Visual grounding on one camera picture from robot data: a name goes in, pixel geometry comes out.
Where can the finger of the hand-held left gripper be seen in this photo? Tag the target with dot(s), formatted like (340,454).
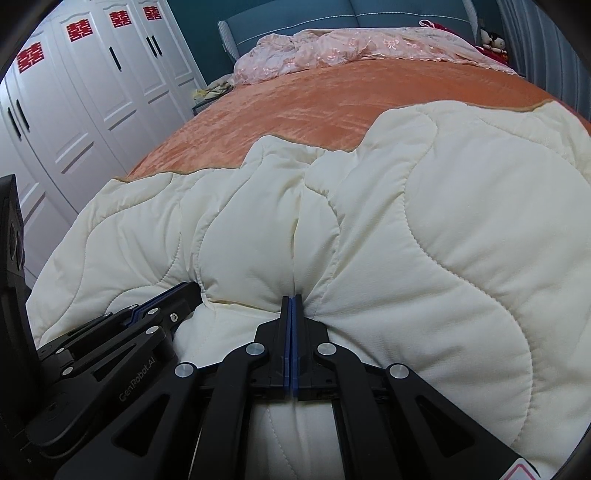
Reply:
(175,297)
(115,378)

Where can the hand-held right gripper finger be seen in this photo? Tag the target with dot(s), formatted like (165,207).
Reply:
(289,355)
(295,360)

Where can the cream quilted jacket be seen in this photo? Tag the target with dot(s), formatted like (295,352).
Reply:
(415,254)

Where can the white panelled wardrobe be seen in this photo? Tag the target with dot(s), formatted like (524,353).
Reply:
(83,106)

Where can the red paper door decoration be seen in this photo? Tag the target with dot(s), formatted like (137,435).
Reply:
(79,30)
(119,18)
(28,57)
(151,11)

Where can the orange plush blanket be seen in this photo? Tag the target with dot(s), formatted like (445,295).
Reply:
(300,106)

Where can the pink embroidered quilt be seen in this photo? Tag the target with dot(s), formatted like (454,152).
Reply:
(332,50)

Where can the blue upholstered headboard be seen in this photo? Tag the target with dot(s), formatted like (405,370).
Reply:
(295,18)

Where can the red bag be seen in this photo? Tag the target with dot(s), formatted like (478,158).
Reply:
(431,23)

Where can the plush toy dolls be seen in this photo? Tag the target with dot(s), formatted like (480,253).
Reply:
(491,40)

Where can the grey-blue curtain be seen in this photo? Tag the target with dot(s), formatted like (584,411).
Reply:
(545,50)

